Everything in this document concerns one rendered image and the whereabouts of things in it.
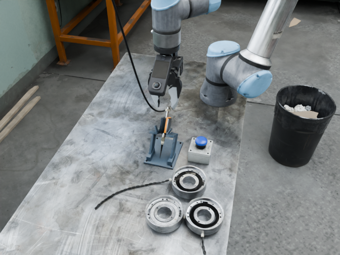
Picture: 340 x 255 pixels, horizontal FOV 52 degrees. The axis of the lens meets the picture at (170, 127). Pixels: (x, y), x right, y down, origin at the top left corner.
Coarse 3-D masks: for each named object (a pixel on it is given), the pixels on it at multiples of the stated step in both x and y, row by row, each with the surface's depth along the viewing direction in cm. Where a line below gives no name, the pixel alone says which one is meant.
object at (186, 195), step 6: (180, 168) 106; (186, 168) 107; (192, 168) 107; (198, 168) 106; (174, 174) 105; (186, 174) 105; (204, 174) 104; (174, 180) 104; (180, 180) 104; (186, 180) 106; (192, 180) 106; (198, 180) 104; (204, 180) 104; (174, 186) 101; (186, 186) 102; (192, 186) 102; (204, 186) 100; (180, 192) 100; (186, 192) 99; (192, 192) 99; (198, 192) 100; (186, 198) 102; (192, 198) 102
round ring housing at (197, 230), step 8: (192, 200) 97; (200, 200) 98; (208, 200) 98; (200, 208) 96; (208, 208) 96; (208, 216) 97; (192, 224) 91; (216, 224) 92; (200, 232) 91; (208, 232) 91
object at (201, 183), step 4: (184, 172) 106; (188, 172) 106; (192, 172) 106; (180, 176) 105; (196, 176) 105; (200, 176) 105; (176, 180) 104; (200, 180) 104; (176, 184) 102; (180, 184) 102; (200, 184) 103; (180, 188) 101; (184, 188) 101; (196, 188) 101
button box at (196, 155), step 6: (192, 138) 115; (192, 144) 113; (210, 144) 113; (192, 150) 111; (198, 150) 111; (204, 150) 111; (210, 150) 111; (192, 156) 112; (198, 156) 111; (204, 156) 110; (198, 162) 113; (204, 162) 112
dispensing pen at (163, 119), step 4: (168, 108) 110; (168, 112) 110; (164, 120) 108; (160, 124) 109; (164, 124) 109; (160, 128) 109; (164, 128) 109; (160, 132) 109; (164, 136) 111; (164, 140) 111; (160, 152) 112
